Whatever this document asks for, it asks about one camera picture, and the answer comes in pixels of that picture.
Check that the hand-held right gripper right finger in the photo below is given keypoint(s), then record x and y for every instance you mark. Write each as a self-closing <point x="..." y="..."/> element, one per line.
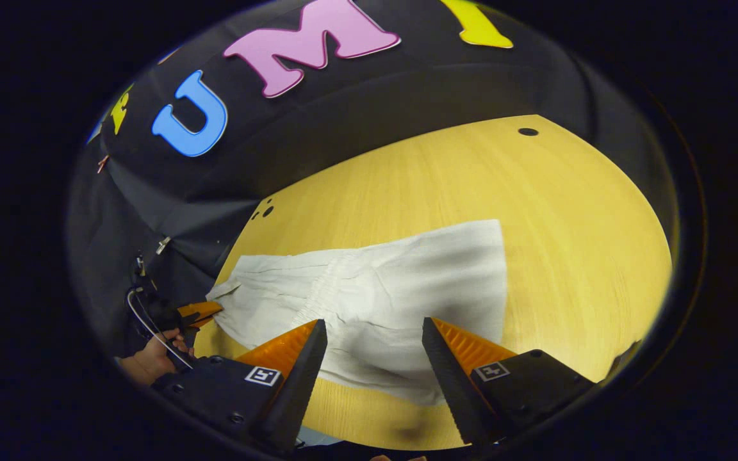
<point x="452" y="384"/>

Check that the white jeans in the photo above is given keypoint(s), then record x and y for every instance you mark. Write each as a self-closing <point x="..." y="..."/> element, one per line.
<point x="394" y="288"/>

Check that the black backdrop cloth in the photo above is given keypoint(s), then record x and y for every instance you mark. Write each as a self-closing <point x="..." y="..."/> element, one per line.
<point x="343" y="128"/>

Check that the silver metal clip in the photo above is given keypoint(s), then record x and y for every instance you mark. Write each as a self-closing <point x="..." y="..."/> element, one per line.
<point x="163" y="244"/>

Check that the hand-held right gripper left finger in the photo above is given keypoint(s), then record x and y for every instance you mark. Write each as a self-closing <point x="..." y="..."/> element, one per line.
<point x="298" y="384"/>

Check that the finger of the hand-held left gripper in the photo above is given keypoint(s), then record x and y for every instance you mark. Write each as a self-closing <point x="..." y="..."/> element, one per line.
<point x="201" y="310"/>

